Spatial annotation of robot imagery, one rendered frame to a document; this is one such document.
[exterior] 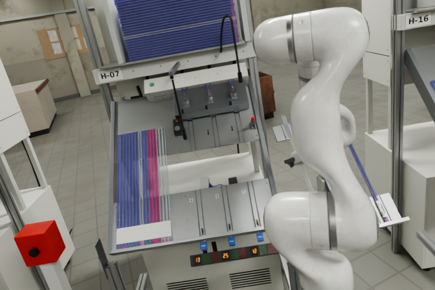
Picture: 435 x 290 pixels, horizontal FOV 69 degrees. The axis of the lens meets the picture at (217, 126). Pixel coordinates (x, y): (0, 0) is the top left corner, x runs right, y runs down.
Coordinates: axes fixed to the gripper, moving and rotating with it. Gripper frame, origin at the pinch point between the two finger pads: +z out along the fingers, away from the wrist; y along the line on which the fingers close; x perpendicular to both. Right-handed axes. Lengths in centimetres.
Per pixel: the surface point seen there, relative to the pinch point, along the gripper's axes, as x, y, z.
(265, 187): 6.0, 14.5, 8.9
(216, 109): -32.7, 26.4, 10.5
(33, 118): -252, 324, 439
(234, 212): 12.9, 29.6, 9.1
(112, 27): -75, 64, -3
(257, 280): 48, 21, 65
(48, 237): 4, 110, 24
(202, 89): -44, 30, 13
